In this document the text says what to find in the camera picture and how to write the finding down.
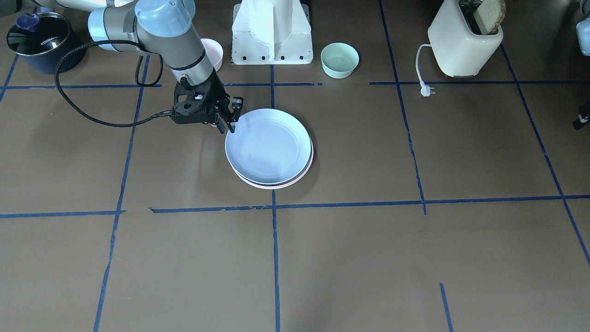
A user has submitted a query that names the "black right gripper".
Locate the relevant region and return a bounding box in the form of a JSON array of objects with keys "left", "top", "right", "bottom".
[{"left": 177, "top": 74, "right": 244, "bottom": 134}]

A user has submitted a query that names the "light blue plate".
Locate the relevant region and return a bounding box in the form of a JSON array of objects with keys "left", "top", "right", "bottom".
[{"left": 224, "top": 108, "right": 311, "bottom": 184}]

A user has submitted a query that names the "pink plate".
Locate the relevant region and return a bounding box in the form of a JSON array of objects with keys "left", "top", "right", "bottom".
[{"left": 231, "top": 139, "right": 314, "bottom": 190}]

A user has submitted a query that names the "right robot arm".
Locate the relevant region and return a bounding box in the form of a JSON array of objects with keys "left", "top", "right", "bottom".
[{"left": 36, "top": 0, "right": 244, "bottom": 134}]

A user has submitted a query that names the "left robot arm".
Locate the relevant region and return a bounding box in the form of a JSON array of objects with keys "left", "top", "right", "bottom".
[{"left": 572, "top": 0, "right": 590, "bottom": 130}]

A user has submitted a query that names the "pink bowl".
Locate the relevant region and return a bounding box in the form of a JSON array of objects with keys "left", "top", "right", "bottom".
[{"left": 201, "top": 38, "right": 224, "bottom": 71}]

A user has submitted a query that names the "green bowl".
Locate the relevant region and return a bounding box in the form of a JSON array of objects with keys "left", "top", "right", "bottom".
[{"left": 320, "top": 42, "right": 360, "bottom": 79}]

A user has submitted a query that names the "cream toaster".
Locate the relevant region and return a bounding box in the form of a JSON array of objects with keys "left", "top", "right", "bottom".
[{"left": 428, "top": 0, "right": 504, "bottom": 77}]

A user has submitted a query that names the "bread slice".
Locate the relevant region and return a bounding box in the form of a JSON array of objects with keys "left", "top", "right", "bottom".
[{"left": 476, "top": 0, "right": 506, "bottom": 35}]

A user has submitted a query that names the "dark blue saucepan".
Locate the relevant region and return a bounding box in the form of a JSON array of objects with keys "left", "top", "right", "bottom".
[{"left": 0, "top": 0, "right": 86, "bottom": 74}]

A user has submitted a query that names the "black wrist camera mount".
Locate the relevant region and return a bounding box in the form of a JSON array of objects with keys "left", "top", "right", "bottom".
[{"left": 171, "top": 84, "right": 217, "bottom": 126}]

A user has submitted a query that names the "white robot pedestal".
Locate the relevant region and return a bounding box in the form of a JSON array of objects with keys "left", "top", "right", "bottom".
[{"left": 230, "top": 0, "right": 313, "bottom": 65}]

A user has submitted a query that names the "white toaster cable with plug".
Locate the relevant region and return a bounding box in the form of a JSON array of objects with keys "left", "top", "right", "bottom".
[{"left": 416, "top": 44, "right": 436, "bottom": 98}]

